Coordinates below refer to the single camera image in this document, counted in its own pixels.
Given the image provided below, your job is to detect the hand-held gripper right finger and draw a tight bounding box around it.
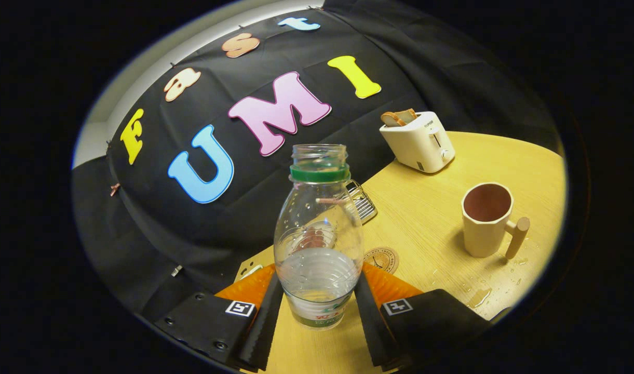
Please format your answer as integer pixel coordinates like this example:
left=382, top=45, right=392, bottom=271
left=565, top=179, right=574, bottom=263
left=353, top=262, right=493, bottom=372

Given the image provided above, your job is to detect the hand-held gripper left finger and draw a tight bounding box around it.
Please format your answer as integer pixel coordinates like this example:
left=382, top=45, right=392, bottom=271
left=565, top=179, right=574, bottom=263
left=155, top=263, right=285, bottom=371

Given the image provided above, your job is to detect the round printed coaster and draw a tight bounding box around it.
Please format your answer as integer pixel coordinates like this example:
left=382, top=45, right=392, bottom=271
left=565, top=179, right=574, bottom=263
left=362, top=246, right=400, bottom=275

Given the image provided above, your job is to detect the clear plastic juice bottle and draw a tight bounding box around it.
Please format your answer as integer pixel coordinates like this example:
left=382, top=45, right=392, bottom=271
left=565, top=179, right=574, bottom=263
left=274, top=144, right=365, bottom=330

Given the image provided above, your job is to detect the cream cup with wooden handle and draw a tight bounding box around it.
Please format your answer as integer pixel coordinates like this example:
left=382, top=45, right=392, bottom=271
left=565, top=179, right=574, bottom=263
left=461, top=182, right=531, bottom=260

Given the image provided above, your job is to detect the black backdrop cloth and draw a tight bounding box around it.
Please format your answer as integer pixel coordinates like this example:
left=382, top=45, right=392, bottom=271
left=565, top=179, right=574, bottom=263
left=72, top=0, right=564, bottom=333

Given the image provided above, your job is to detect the wooden table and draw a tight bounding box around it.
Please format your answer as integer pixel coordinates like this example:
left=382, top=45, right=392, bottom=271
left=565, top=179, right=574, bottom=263
left=234, top=131, right=566, bottom=374

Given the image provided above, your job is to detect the white toaster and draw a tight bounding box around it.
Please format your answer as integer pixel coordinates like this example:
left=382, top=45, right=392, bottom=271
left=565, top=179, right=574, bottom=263
left=379, top=111, right=456, bottom=174

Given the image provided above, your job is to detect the wire basket holder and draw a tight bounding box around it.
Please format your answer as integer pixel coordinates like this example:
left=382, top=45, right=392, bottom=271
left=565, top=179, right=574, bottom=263
left=346, top=180, right=378, bottom=225

